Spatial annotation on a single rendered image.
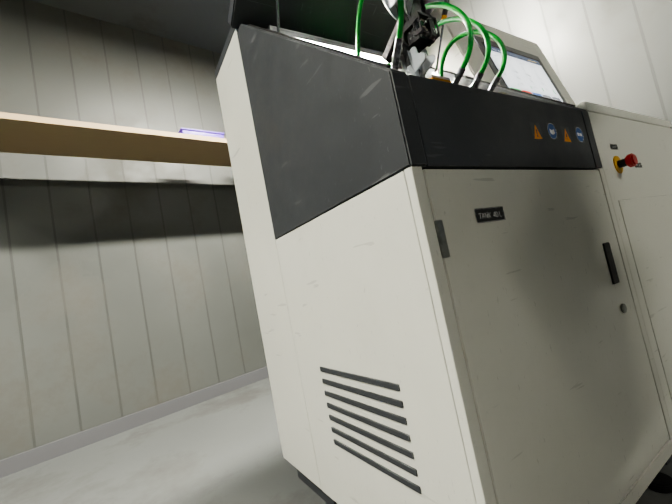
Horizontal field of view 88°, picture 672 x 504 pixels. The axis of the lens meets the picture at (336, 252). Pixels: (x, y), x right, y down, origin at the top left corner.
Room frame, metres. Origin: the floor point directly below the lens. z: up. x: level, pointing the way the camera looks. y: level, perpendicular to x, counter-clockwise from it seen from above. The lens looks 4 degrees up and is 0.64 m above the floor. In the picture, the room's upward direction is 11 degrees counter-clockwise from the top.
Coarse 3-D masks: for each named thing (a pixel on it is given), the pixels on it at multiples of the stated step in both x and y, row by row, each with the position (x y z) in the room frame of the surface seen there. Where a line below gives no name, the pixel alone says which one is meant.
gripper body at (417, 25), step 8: (416, 0) 0.85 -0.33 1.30; (424, 0) 0.86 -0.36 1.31; (416, 8) 0.85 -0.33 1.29; (424, 8) 0.85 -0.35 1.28; (408, 16) 0.88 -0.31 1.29; (416, 16) 0.84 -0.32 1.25; (424, 16) 0.85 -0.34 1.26; (408, 24) 0.86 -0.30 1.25; (416, 24) 0.85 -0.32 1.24; (424, 24) 0.86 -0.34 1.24; (432, 24) 0.86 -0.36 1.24; (408, 32) 0.88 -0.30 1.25; (416, 32) 0.85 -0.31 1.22; (424, 32) 0.86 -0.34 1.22; (432, 32) 0.86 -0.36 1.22; (408, 40) 0.88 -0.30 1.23; (416, 40) 0.86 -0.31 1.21; (424, 40) 0.88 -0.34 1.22; (432, 40) 0.88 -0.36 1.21; (424, 48) 0.91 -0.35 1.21
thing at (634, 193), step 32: (448, 32) 1.19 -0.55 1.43; (448, 64) 1.21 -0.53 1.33; (480, 64) 1.20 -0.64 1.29; (544, 64) 1.52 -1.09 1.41; (608, 128) 0.96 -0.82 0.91; (640, 128) 1.10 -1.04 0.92; (608, 160) 0.93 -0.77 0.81; (640, 160) 1.06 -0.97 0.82; (640, 192) 1.02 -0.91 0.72; (640, 224) 0.98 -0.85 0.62; (640, 256) 0.95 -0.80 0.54; (640, 288) 0.92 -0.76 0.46
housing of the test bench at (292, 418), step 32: (224, 64) 1.15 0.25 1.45; (224, 96) 1.20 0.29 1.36; (256, 160) 1.04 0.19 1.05; (256, 192) 1.08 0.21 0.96; (256, 224) 1.13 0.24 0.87; (256, 256) 1.17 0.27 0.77; (256, 288) 1.22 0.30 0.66; (288, 320) 1.03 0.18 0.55; (288, 352) 1.07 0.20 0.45; (288, 384) 1.11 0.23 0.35; (288, 416) 1.15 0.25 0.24; (288, 448) 1.19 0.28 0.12
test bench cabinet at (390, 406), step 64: (384, 192) 0.59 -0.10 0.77; (320, 256) 0.81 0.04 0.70; (384, 256) 0.62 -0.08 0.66; (320, 320) 0.86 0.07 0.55; (384, 320) 0.65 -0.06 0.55; (448, 320) 0.53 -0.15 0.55; (640, 320) 0.89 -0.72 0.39; (320, 384) 0.92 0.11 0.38; (384, 384) 0.68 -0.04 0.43; (448, 384) 0.55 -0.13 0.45; (320, 448) 0.98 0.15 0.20; (384, 448) 0.72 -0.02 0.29; (448, 448) 0.57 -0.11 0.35
